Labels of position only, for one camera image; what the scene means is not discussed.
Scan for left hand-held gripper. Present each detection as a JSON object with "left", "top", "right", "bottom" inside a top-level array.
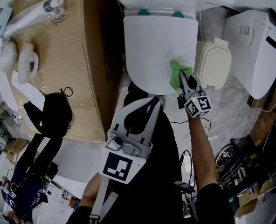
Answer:
[{"left": 98, "top": 96, "right": 162, "bottom": 185}]

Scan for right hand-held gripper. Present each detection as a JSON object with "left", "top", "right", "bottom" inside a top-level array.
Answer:
[{"left": 177, "top": 69, "right": 213, "bottom": 119}]

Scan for green cleaning cloth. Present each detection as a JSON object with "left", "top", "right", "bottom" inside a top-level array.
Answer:
[{"left": 169, "top": 59, "right": 193, "bottom": 92}]

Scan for white toilet lid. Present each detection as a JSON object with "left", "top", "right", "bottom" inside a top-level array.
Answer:
[{"left": 123, "top": 15, "right": 200, "bottom": 96}]

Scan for person's left forearm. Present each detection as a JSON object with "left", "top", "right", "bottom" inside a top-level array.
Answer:
[{"left": 78, "top": 171, "right": 104, "bottom": 210}]

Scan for person's right forearm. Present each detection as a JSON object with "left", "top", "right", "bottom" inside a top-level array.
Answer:
[{"left": 186, "top": 115, "right": 220, "bottom": 191}]

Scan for white smart toilet black panel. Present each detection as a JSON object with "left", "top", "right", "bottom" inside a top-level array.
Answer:
[{"left": 222, "top": 7, "right": 276, "bottom": 100}]

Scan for person's black clothing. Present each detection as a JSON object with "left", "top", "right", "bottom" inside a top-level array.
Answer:
[{"left": 68, "top": 80, "right": 230, "bottom": 224}]

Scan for large cardboard box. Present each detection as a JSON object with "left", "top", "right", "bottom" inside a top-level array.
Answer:
[{"left": 9, "top": 0, "right": 127, "bottom": 142}]

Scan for brown wooden planks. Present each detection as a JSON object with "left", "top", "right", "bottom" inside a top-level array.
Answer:
[{"left": 248, "top": 52, "right": 276, "bottom": 147}]

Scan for black cloth bag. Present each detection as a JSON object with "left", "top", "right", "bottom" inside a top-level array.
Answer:
[{"left": 23, "top": 87, "right": 74, "bottom": 139}]

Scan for white paper sheet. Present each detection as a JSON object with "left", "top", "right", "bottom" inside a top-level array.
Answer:
[{"left": 11, "top": 77, "right": 47, "bottom": 107}]

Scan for small cardboard box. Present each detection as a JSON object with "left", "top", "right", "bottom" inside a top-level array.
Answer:
[{"left": 3, "top": 137, "right": 29, "bottom": 163}]

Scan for foam-wrapped white seat part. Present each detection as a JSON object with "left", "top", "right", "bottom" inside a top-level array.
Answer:
[{"left": 17, "top": 42, "right": 40, "bottom": 84}]

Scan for oval white foam bundle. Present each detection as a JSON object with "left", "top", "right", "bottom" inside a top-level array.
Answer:
[{"left": 0, "top": 41, "right": 19, "bottom": 73}]

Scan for plastic-wrapped white pipe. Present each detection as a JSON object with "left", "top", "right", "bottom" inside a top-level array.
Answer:
[{"left": 3, "top": 0, "right": 66, "bottom": 36}]

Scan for pale green plastic packet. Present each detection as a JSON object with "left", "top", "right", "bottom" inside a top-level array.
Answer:
[{"left": 0, "top": 6, "right": 14, "bottom": 36}]

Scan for grey shoulder strap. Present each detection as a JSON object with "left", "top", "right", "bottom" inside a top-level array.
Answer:
[{"left": 90, "top": 175, "right": 119, "bottom": 224}]

